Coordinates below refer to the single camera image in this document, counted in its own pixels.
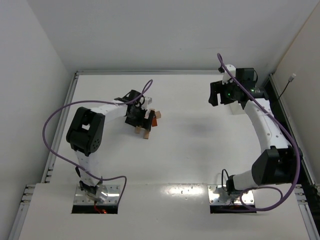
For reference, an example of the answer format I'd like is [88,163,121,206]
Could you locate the long light wood block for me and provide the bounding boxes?
[135,127,141,134]
[143,130,150,140]

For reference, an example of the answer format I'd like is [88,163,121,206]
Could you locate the reddish brown wood block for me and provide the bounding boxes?
[151,117,158,127]

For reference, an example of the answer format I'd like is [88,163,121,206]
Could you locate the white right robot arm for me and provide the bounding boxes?
[208,64,302,194]

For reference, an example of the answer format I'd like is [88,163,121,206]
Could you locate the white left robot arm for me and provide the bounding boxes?
[66,90,156,201]

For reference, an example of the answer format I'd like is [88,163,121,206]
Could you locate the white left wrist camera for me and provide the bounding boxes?
[139,96,152,110]

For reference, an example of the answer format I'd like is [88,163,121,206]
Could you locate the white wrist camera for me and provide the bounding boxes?
[217,64,237,85]
[139,96,152,110]

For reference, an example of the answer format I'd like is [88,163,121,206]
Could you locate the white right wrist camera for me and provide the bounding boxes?
[217,64,237,85]

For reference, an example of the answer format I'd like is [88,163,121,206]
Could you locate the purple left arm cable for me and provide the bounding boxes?
[42,79,154,206]

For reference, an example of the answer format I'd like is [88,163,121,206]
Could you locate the black cable with white plug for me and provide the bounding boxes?
[276,73,297,101]

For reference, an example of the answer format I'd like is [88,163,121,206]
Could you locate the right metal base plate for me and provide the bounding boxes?
[207,184,255,207]

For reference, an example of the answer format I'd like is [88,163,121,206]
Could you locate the metal base plate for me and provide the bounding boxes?
[73,184,121,206]
[207,184,255,207]

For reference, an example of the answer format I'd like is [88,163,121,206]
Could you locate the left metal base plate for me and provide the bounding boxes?
[73,184,121,206]

